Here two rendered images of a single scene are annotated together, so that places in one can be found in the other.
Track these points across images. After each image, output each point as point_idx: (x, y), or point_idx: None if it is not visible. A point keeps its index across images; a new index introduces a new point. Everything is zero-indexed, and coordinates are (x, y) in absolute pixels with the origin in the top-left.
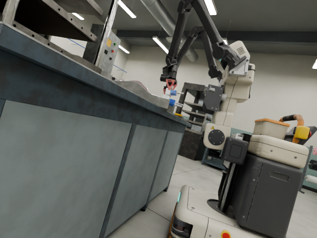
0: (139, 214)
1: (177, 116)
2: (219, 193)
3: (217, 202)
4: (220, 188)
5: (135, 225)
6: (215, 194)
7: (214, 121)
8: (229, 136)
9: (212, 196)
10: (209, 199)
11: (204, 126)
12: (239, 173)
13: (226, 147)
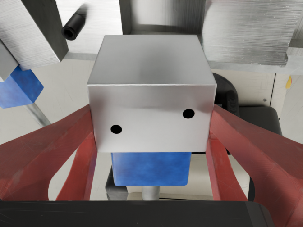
0: None
1: (245, 70)
2: (227, 100)
3: (230, 88)
4: (228, 106)
5: None
6: (275, 88)
7: (128, 199)
8: (112, 190)
9: (252, 81)
10: (213, 75)
11: (241, 170)
12: None
13: (111, 166)
